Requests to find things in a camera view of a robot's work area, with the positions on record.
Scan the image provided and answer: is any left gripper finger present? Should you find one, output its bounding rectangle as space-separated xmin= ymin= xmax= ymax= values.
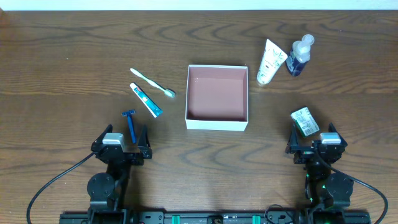
xmin=94 ymin=124 xmax=113 ymax=144
xmin=137 ymin=125 xmax=150 ymax=153

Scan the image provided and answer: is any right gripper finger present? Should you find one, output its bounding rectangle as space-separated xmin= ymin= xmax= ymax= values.
xmin=286 ymin=123 xmax=299 ymax=153
xmin=328 ymin=123 xmax=346 ymax=144

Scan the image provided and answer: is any green soap bar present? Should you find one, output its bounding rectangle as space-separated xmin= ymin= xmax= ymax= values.
xmin=290 ymin=107 xmax=320 ymax=138

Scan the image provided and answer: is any blue disposable razor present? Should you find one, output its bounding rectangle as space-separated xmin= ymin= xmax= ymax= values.
xmin=121 ymin=110 xmax=137 ymax=144

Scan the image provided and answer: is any teal toothpaste tube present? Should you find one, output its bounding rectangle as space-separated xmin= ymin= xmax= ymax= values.
xmin=129 ymin=82 xmax=163 ymax=118

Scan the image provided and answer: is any blue soap pump bottle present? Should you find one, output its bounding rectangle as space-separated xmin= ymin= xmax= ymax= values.
xmin=285 ymin=34 xmax=315 ymax=77

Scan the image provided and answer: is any white lotion tube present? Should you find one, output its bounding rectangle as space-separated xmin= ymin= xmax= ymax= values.
xmin=257 ymin=39 xmax=287 ymax=85

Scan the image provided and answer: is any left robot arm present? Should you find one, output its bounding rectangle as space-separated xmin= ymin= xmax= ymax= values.
xmin=87 ymin=125 xmax=152 ymax=223

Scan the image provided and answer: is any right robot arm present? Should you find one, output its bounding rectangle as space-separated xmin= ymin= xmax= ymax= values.
xmin=285 ymin=123 xmax=353 ymax=223

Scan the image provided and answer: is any green white toothbrush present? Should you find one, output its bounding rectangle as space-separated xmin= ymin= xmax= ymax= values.
xmin=130 ymin=68 xmax=175 ymax=98

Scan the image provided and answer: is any white box with pink interior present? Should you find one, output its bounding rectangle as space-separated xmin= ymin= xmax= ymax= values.
xmin=185 ymin=65 xmax=249 ymax=131

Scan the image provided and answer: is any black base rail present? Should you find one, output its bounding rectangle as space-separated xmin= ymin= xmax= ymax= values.
xmin=59 ymin=210 xmax=371 ymax=224

